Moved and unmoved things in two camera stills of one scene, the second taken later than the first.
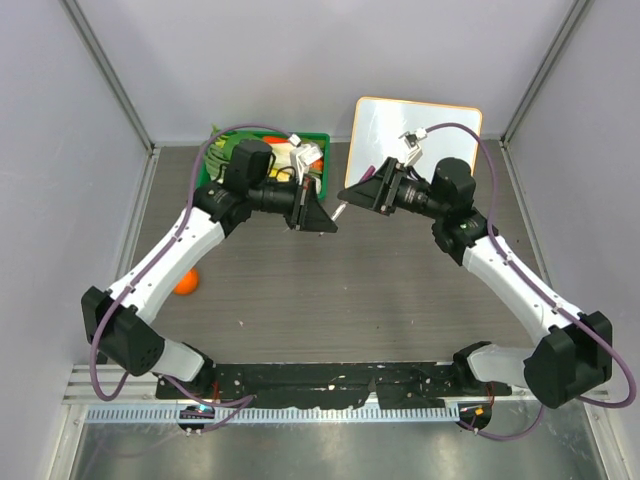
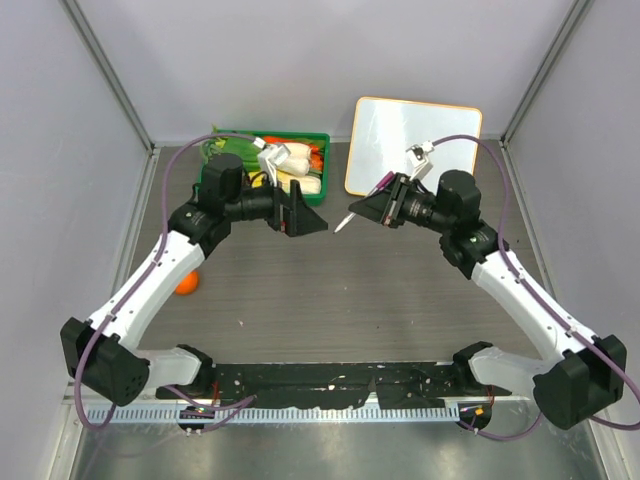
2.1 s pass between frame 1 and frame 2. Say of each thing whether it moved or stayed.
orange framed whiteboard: stayed
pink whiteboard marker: moved
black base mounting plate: stayed
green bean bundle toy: stayed
